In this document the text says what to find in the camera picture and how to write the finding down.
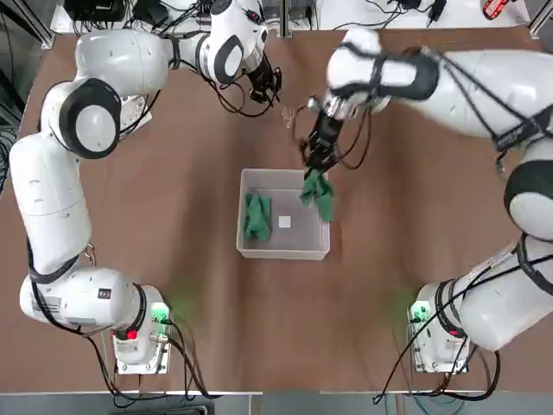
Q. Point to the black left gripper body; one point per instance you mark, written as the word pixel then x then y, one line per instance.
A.
pixel 262 75

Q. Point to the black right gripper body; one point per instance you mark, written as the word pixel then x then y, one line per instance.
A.
pixel 326 134

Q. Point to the small glass beaker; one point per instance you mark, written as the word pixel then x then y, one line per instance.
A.
pixel 291 113

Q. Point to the green cloth with grey back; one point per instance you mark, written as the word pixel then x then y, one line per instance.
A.
pixel 322 199

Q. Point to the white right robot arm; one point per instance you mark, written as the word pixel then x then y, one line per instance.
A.
pixel 475 86

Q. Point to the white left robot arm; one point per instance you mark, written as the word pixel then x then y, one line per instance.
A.
pixel 52 203

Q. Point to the grey plastic box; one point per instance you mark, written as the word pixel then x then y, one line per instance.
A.
pixel 281 254

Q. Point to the white test tube rack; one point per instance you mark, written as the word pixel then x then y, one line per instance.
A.
pixel 138 110

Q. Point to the black electronics box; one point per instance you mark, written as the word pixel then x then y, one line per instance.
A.
pixel 95 10

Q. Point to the small white label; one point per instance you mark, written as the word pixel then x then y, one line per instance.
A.
pixel 285 221

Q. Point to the white workbench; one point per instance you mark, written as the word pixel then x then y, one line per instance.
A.
pixel 345 17

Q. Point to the black power adapter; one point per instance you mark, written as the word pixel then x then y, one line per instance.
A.
pixel 151 15
pixel 437 10
pixel 409 3

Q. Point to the red handheld device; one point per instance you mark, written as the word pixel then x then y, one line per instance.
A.
pixel 494 8

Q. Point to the metal crucible tongs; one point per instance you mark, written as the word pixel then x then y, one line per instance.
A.
pixel 90 255

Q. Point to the aluminium frame post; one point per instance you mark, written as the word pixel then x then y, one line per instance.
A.
pixel 287 19

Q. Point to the aluminium frame rail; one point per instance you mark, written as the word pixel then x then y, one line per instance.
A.
pixel 540 23
pixel 45 36

